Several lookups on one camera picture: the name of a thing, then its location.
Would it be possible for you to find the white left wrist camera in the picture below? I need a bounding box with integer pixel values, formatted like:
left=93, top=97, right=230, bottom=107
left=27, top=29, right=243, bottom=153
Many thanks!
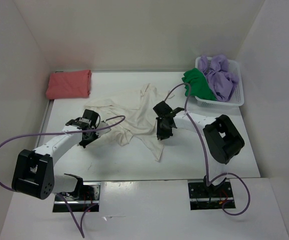
left=94, top=121, right=111, bottom=138

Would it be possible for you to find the green t shirt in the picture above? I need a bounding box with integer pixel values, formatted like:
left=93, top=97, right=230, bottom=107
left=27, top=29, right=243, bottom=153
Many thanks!
left=181, top=68, right=217, bottom=101

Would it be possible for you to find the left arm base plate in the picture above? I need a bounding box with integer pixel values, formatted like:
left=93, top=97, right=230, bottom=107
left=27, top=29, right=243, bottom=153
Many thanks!
left=60, top=181, right=101, bottom=213

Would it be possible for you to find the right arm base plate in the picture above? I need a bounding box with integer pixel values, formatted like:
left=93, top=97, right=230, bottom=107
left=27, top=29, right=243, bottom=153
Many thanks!
left=187, top=180, right=236, bottom=211

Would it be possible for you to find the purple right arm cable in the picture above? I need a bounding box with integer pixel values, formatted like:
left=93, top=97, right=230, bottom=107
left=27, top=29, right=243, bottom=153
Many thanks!
left=164, top=83, right=251, bottom=216

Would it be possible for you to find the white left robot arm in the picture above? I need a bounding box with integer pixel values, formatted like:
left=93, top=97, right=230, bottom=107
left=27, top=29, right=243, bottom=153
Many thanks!
left=11, top=110, right=111, bottom=200

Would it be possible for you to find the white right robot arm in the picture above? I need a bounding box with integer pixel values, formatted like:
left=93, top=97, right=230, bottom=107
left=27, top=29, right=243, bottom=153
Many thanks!
left=153, top=101, right=245, bottom=197

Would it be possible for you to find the white plastic basket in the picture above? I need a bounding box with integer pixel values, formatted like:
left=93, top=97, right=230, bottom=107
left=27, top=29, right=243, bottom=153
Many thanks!
left=195, top=59, right=244, bottom=108

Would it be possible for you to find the cream white t shirt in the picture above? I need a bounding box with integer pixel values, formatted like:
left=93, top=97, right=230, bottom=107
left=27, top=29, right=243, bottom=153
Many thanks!
left=84, top=83, right=167, bottom=162

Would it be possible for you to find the purple t shirt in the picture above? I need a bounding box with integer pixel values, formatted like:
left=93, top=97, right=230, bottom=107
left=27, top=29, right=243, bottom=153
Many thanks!
left=198, top=54, right=240, bottom=102

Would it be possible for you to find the red t shirt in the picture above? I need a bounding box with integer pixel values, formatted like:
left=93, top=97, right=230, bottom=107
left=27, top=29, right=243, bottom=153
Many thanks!
left=45, top=69, right=92, bottom=100

